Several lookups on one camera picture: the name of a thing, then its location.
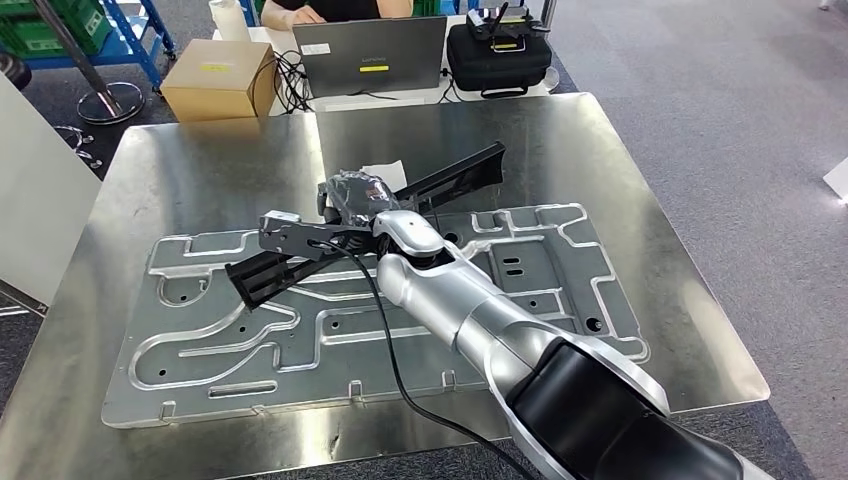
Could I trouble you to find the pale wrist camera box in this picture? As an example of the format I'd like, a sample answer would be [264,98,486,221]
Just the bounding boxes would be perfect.
[259,210,303,233]

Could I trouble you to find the white plastic bottle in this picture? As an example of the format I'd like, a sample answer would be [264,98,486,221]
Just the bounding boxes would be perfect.
[208,0,253,44]

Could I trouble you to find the brown cardboard box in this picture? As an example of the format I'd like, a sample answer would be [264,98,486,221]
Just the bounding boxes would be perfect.
[160,38,278,124]

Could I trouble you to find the stainless steel workbench table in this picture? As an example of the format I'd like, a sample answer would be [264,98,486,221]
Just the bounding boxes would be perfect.
[0,92,772,480]

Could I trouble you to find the person's hand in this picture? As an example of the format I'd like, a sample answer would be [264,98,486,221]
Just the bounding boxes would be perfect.
[261,5,326,31]

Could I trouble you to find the white desk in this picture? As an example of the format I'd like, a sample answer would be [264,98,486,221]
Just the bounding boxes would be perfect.
[211,16,551,114]

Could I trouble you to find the tangled black cables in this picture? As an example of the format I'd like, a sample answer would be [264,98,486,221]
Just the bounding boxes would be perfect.
[251,49,313,115]

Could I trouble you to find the white board on floor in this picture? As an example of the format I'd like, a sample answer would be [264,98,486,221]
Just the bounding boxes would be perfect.
[823,157,848,200]

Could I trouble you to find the black carrying case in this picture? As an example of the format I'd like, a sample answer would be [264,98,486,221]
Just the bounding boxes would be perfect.
[446,23,553,99]

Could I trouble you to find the black remote controller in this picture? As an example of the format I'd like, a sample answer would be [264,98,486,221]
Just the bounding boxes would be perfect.
[466,1,551,53]

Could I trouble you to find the white paper sheet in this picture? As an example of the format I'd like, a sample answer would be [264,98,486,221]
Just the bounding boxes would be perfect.
[360,158,409,193]

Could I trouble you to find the chrome stanchion post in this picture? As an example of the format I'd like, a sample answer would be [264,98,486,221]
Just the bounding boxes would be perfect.
[29,0,146,126]
[539,0,561,91]

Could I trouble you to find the person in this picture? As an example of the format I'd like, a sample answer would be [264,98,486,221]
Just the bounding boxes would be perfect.
[260,0,415,31]

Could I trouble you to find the blue cart with green bins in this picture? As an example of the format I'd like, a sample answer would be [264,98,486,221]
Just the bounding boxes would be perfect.
[0,0,177,91]

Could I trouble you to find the black plastic plate frame part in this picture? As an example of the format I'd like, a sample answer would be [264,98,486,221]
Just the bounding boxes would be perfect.
[225,140,507,311]

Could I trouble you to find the green plastic bins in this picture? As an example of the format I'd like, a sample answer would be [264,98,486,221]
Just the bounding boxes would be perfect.
[0,0,114,58]

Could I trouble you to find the black camera bracket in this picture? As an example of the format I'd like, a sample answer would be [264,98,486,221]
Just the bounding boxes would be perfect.
[258,221,372,261]

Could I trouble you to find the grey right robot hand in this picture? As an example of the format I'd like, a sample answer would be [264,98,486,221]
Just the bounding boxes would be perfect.
[316,168,402,230]

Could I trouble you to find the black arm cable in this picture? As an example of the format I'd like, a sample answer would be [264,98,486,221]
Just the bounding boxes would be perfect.
[317,239,538,480]

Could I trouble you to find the large machined aluminium plate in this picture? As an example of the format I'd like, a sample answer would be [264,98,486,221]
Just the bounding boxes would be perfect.
[100,203,652,430]

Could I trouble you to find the grey laptop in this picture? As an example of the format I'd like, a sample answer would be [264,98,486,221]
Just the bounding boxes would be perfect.
[292,16,448,99]

